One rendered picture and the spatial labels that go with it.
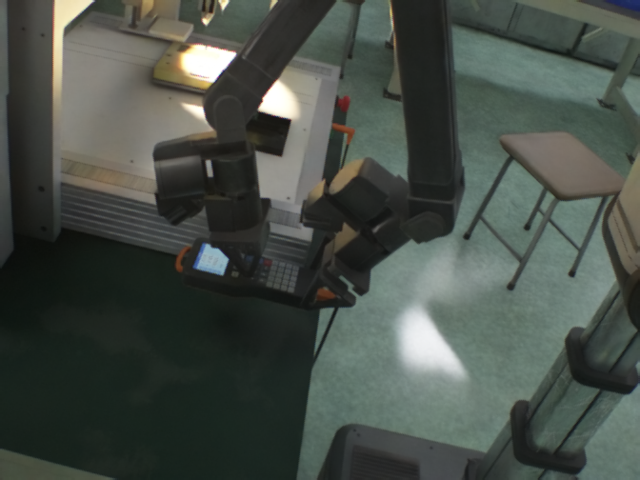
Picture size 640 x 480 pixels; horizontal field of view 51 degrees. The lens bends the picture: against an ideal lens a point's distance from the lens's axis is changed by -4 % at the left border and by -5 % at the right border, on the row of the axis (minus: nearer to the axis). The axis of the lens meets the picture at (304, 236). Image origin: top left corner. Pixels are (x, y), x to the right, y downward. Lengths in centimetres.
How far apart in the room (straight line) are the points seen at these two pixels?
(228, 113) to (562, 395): 70
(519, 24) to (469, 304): 299
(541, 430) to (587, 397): 11
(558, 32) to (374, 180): 444
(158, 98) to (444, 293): 142
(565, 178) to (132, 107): 158
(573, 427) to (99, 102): 106
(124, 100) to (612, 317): 98
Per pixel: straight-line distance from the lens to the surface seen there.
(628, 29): 380
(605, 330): 112
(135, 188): 120
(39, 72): 108
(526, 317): 261
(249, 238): 89
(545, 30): 523
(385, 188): 88
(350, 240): 92
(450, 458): 171
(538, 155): 259
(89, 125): 136
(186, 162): 86
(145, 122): 138
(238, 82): 84
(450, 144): 79
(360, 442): 166
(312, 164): 134
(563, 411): 121
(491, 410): 223
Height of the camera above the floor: 155
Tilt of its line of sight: 37 degrees down
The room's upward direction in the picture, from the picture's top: 15 degrees clockwise
